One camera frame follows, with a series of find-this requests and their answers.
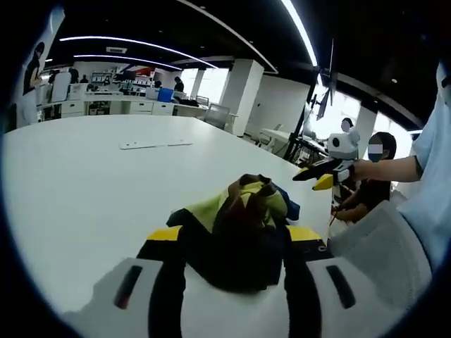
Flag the grey fabric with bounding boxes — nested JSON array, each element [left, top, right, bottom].
[[330, 199, 433, 318]]

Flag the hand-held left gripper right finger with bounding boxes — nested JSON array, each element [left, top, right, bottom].
[[283, 225, 381, 338]]

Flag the white desk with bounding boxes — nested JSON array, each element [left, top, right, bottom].
[[259, 127, 295, 148]]

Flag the multicoloured garment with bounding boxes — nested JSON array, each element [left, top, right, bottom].
[[165, 172, 302, 294]]

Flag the person in light blue shirt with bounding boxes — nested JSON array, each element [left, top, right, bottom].
[[397, 59, 451, 272]]

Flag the black monitor stand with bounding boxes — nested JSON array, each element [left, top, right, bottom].
[[287, 37, 338, 163]]

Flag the long ceiling light strip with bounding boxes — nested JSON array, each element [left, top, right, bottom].
[[280, 0, 319, 67], [58, 35, 220, 70], [73, 54, 183, 70]]

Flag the white drawer cabinets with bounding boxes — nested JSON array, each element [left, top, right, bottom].
[[60, 99, 177, 116]]

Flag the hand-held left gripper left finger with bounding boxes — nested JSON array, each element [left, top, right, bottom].
[[63, 227, 187, 338]]

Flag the wall poster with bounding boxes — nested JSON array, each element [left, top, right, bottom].
[[19, 6, 67, 125]]

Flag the white mesh chair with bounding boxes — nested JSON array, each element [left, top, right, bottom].
[[203, 103, 232, 130]]

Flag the white flat plate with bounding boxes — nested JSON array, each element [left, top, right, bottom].
[[118, 139, 194, 151]]

